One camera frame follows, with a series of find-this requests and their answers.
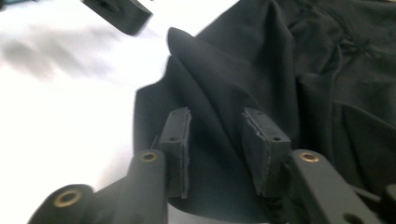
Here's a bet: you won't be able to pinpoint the white table cover sheet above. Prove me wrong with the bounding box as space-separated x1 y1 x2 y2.
0 0 241 224

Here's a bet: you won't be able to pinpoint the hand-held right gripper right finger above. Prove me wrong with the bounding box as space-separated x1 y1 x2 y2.
242 106 292 198

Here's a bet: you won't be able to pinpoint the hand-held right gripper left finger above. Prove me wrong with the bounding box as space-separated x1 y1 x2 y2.
158 106 191 200

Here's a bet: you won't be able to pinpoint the black shorts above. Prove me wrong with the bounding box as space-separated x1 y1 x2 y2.
133 0 396 224

